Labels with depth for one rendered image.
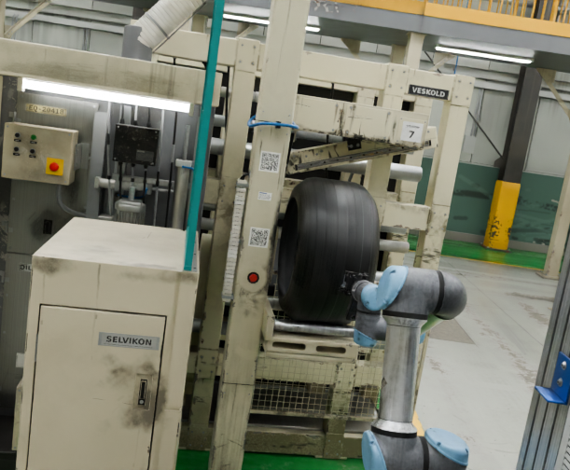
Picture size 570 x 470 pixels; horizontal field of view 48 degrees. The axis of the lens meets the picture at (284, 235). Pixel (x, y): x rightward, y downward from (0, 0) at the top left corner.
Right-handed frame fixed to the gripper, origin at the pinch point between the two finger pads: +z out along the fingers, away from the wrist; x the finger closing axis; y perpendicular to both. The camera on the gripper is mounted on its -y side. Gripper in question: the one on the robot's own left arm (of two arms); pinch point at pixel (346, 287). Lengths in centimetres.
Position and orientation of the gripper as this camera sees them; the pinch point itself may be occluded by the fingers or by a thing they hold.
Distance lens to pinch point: 230.8
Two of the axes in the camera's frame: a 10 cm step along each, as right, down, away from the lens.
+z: -1.5, -0.7, 9.9
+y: 1.3, -9.9, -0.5
